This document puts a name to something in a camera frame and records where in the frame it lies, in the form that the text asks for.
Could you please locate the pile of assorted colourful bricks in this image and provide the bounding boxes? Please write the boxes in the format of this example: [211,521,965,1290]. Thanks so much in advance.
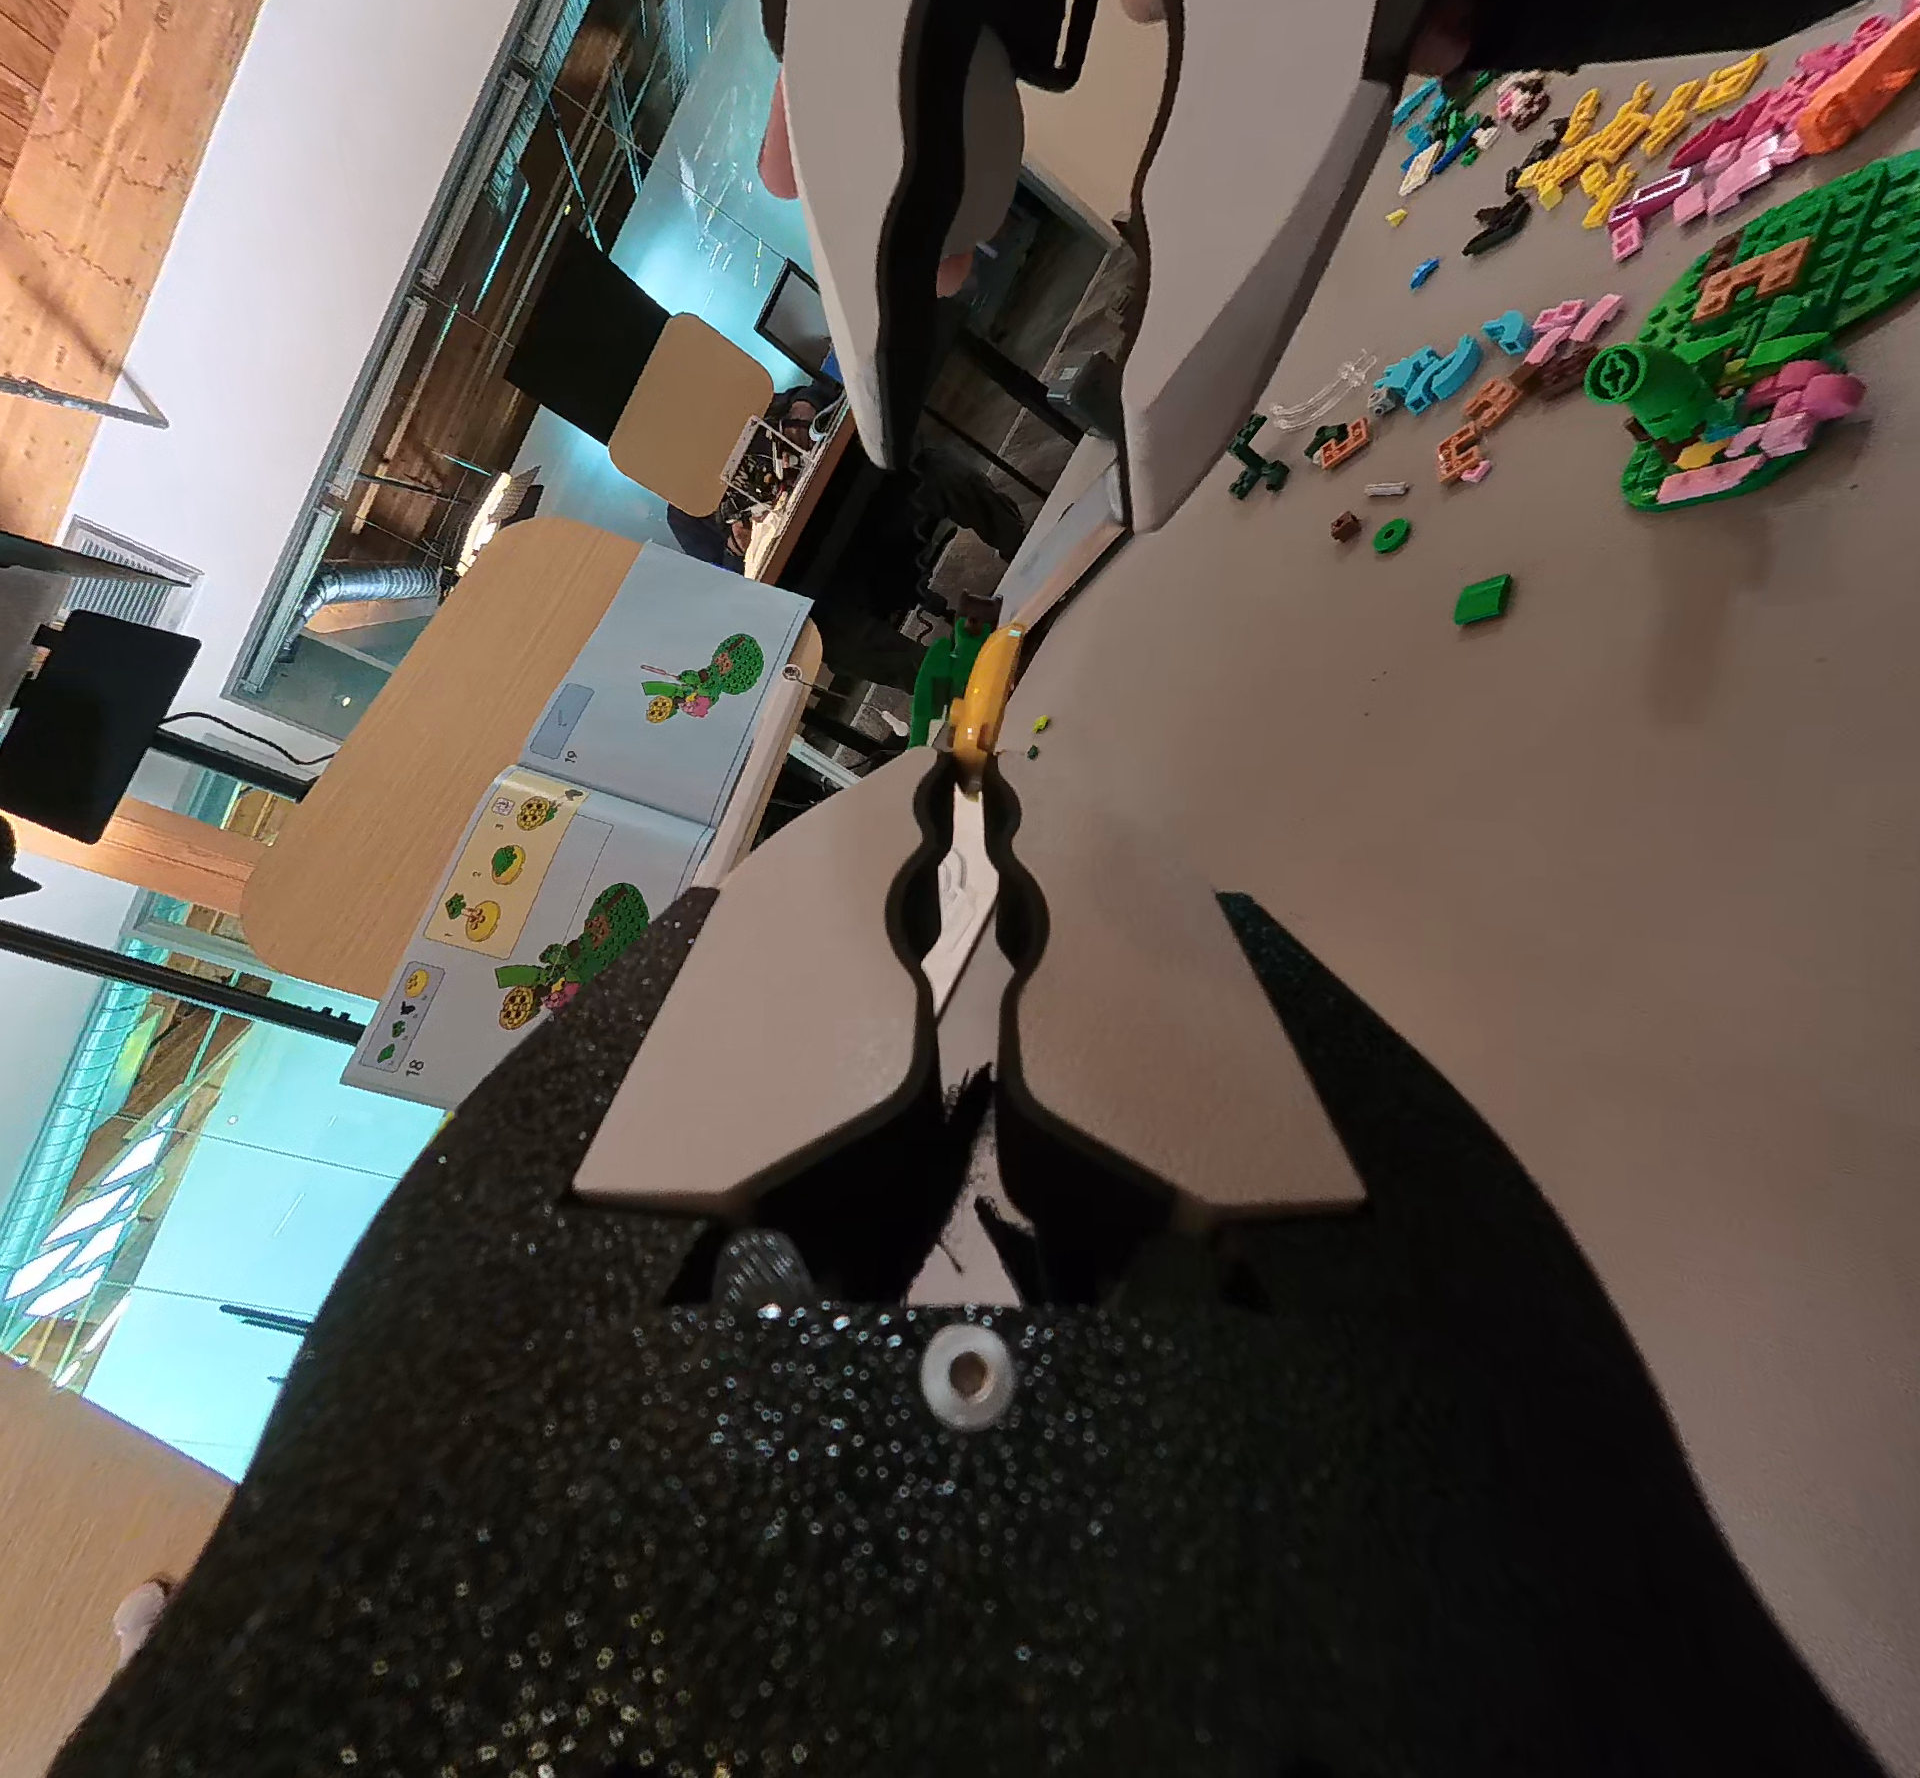
[1387,0,1892,266]

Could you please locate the green clip plate brick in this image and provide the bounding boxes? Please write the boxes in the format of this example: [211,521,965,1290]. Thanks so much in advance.
[912,614,993,746]

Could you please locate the yellow round disc brick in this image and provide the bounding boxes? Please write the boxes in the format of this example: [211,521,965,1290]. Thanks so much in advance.
[945,621,1031,799]

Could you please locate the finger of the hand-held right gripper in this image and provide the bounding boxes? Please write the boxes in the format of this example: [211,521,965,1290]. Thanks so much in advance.
[751,0,1032,476]
[1115,0,1416,539]

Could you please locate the clear curved pieces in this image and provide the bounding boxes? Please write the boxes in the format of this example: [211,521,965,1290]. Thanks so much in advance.
[1272,350,1381,428]

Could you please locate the black panel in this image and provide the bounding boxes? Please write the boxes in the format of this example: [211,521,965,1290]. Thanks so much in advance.
[502,225,667,447]

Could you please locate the orange brick separator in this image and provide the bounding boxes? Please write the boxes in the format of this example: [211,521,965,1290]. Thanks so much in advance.
[1794,0,1920,158]

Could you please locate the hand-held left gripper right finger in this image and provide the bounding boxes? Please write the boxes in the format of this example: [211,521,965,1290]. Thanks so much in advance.
[993,746,1371,1231]

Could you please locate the green plant brick model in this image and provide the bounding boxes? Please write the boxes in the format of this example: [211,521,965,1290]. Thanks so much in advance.
[1585,151,1920,517]

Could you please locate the grey plastic pouch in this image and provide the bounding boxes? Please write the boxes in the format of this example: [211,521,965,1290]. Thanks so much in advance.
[991,434,1134,641]

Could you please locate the instruction booklet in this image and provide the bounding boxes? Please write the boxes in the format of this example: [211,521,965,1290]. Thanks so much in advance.
[343,540,816,1112]

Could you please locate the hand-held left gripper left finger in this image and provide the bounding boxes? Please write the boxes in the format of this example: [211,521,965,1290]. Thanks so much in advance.
[573,746,963,1221]

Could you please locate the silver duct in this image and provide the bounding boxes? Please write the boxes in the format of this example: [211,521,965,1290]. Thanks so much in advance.
[300,562,452,641]

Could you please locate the studio light on stand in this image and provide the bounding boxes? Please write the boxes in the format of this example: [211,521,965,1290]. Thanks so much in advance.
[0,608,379,1046]

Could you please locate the light blue bricks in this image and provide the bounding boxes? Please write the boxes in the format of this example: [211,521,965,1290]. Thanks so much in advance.
[1373,312,1532,419]

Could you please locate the vent grille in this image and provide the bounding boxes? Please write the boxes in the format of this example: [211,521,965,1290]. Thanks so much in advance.
[60,519,204,627]

